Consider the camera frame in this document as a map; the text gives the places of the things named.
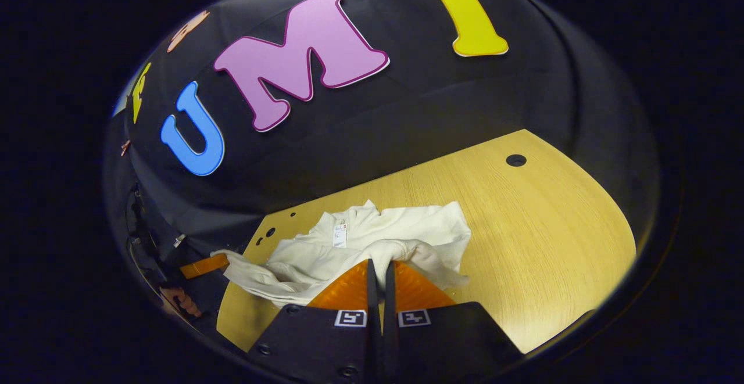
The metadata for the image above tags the white garment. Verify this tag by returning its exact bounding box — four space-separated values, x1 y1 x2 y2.
210 199 473 338

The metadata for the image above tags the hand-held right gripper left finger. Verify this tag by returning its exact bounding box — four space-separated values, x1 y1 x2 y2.
247 258 381 384

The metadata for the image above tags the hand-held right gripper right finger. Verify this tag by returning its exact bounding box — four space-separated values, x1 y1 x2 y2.
382 260 524 384

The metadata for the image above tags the black backdrop cloth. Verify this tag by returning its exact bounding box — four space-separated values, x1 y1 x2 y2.
105 0 660 326

